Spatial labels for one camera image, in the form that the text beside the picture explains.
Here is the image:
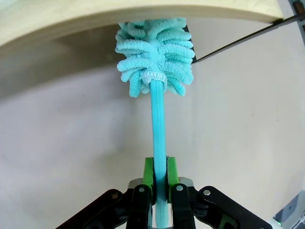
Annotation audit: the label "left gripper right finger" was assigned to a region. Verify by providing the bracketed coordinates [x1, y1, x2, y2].
[166, 156, 272, 229]

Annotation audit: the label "two-tier wooden shelf black frame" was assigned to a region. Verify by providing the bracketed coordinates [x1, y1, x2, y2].
[0, 0, 305, 64]

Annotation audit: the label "teal microfiber duster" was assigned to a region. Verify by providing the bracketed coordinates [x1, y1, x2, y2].
[115, 17, 196, 229]

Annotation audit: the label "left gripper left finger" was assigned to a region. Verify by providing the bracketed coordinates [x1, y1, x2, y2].
[56, 156, 157, 229]

